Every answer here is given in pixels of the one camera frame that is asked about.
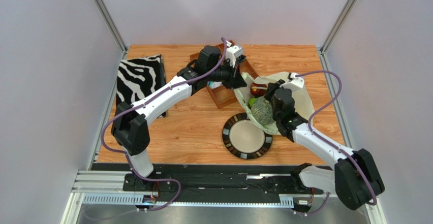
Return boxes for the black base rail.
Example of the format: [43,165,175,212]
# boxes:
[73,163,326,208]

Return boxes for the small green watermelon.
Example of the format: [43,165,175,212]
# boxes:
[248,97,258,108]

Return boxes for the dark red apple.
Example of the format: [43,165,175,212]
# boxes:
[250,83,268,97]

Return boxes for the brown wooden divider tray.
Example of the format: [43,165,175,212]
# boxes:
[187,41,258,109]

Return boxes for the teal white socks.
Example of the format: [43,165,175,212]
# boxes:
[207,81,222,89]

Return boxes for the pale green plastic bag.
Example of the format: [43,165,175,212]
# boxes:
[233,72,315,135]

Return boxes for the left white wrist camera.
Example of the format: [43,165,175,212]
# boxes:
[225,41,244,68]

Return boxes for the black fruit plate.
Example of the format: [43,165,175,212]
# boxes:
[222,113,273,160]

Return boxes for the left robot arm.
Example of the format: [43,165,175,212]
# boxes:
[111,42,246,178]

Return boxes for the zebra pattern cloth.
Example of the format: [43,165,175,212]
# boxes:
[116,54,166,105]

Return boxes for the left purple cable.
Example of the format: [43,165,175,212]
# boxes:
[101,37,228,213]

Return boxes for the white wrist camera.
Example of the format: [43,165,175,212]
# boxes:
[280,73,304,92]
[225,41,244,68]

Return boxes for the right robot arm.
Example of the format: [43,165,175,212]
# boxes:
[264,80,385,210]

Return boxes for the green cantaloupe melon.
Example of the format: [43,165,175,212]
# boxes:
[251,97,274,125]

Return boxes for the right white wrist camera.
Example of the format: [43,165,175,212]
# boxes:
[280,73,304,92]

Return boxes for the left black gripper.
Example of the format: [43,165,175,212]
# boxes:
[206,59,247,90]

